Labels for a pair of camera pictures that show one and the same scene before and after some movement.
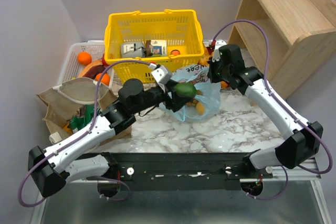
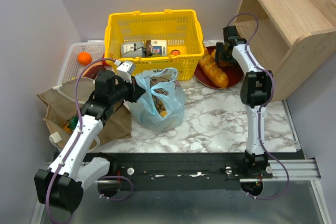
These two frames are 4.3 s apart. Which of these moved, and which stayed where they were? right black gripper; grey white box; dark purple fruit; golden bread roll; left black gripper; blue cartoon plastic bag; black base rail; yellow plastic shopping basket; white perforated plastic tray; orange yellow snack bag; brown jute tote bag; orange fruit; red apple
Moved: brown jute tote bag; right black gripper; blue cartoon plastic bag; left black gripper; golden bread roll
Stayed: grey white box; yellow plastic shopping basket; orange yellow snack bag; black base rail; white perforated plastic tray; dark purple fruit; orange fruit; red apple
